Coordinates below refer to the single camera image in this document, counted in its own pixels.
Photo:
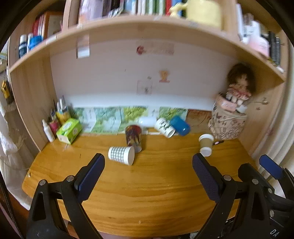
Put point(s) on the plain white cup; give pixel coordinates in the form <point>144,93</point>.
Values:
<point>148,121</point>

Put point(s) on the red pen holder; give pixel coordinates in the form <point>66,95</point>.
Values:
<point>54,127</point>

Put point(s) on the white spray bottle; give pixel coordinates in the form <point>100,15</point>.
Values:
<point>48,132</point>

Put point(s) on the white floral print cup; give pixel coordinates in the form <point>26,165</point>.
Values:
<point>163,127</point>

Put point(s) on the row of books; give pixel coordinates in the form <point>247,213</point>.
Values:
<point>137,5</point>

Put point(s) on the white pink bottle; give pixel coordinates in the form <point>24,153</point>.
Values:
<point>256,38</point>

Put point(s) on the brown-haired doll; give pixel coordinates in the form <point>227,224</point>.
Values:
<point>240,80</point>

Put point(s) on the stack of red books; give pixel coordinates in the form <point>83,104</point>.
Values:
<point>44,24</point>

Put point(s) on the yellow pen holder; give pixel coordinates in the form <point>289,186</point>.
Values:
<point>63,116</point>

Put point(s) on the pencil sketch paper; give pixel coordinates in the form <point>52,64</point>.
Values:
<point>144,86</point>

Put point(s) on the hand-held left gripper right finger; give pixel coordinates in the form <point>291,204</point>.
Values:
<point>205,178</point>

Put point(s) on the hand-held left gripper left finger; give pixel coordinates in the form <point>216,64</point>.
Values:
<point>90,177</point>

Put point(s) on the dark upright books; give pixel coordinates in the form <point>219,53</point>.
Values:
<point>274,49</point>

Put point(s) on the yellow cartoon sticker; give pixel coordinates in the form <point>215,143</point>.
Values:
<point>164,76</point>

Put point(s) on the white checkered paper cup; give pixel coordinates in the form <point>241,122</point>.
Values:
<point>120,154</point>

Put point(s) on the patterned fabric basket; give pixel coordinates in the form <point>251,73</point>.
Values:
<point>227,126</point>

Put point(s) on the yellow mug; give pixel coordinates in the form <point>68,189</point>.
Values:
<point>202,11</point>

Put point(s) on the yellow toy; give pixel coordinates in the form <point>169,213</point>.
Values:
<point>5,89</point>

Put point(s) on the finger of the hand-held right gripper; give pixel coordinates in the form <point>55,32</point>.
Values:
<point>249,171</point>
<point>271,167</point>

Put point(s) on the dark blue bottle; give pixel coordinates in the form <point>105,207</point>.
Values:
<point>23,47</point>

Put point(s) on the brown paper cup white lid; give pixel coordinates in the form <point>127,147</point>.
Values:
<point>206,143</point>

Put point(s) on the dark red printed cup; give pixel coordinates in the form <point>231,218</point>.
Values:
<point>133,137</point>

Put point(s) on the green map poster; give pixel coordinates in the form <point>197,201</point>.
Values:
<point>108,118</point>

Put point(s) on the blue plastic cup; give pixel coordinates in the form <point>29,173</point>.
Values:
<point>180,125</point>

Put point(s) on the white cloth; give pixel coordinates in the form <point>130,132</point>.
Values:
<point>9,147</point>

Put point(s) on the dark pen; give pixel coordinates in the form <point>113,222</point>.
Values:
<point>218,142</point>

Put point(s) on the white stick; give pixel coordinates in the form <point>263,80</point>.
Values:
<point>153,132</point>

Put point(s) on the wooden shelf unit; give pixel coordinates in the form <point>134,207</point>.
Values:
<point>29,92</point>

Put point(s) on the hanging paper tag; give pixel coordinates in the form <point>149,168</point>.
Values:
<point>83,47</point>

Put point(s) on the green tissue box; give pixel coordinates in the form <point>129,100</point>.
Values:
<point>69,131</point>

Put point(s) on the red round sticker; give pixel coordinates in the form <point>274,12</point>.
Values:
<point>140,49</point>

